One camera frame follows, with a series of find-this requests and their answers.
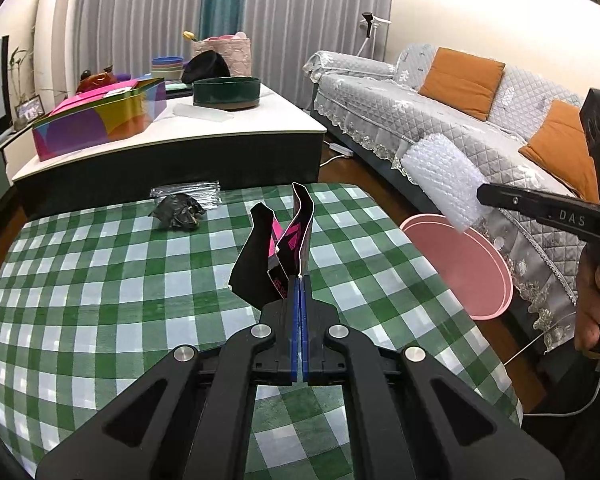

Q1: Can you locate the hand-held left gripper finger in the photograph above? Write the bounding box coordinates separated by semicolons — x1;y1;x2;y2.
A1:
36;276;301;480
302;275;566;480

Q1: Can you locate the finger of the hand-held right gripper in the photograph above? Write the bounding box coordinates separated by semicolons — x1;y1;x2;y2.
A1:
476;182;600;247

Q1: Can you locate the black and pink wrapper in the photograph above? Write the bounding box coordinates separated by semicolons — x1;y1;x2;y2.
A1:
229;182;315;311

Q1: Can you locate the pink round bin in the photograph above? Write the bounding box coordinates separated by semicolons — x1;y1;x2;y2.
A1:
399;213;515;322

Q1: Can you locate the white bubble wrap roll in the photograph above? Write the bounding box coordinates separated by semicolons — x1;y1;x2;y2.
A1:
401;136;490;234

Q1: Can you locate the person's right hand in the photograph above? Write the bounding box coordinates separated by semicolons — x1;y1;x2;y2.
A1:
574;247;600;354

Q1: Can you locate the orange cushion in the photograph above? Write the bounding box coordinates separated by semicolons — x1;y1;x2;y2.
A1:
419;47;506;122
519;99;600;203

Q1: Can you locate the clear plastic packaging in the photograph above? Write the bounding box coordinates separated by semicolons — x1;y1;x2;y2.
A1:
149;179;224;209

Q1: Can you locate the crumpled black plastic bag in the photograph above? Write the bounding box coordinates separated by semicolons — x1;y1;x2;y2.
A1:
149;192;207;232

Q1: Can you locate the green checked tablecloth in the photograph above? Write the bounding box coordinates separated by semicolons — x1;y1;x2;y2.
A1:
0;182;524;480

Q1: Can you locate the white-topped coffee table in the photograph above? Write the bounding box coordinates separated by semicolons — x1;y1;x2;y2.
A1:
11;80;328;221

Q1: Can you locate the grey quilted sofa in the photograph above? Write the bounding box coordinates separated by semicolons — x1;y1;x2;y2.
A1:
302;44;600;361

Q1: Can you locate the dark green round tin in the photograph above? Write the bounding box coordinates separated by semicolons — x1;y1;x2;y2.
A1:
192;76;262;112

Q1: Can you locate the black hat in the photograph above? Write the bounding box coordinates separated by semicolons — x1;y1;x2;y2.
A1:
181;50;231;84

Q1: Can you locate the pink lace basket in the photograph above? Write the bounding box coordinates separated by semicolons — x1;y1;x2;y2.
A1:
190;34;252;81

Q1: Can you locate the colourful tin box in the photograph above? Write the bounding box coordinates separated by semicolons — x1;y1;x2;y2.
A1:
31;77;167;162

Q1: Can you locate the stack of coloured bowls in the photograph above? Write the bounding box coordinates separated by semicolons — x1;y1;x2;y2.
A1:
151;56;185;82

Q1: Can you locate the red teapot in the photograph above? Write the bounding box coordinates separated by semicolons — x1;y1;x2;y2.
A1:
75;64;116;95

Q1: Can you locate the tv cabinet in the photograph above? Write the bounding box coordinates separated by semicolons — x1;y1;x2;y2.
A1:
0;125;36;233

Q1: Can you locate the teal curtain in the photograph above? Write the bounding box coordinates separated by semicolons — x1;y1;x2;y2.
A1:
200;0;246;41

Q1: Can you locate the grey curtain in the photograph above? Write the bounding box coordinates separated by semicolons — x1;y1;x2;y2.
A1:
72;0;396;111

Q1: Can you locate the bamboo plant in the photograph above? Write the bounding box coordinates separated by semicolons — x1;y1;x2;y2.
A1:
7;47;34;106

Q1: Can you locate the standing air conditioner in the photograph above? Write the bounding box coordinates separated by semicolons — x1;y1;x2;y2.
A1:
32;0;81;97

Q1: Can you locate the white cable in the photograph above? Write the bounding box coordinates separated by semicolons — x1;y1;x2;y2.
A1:
505;310;600;418

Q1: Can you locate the small picture frame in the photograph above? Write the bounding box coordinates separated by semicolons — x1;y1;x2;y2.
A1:
14;95;45;130

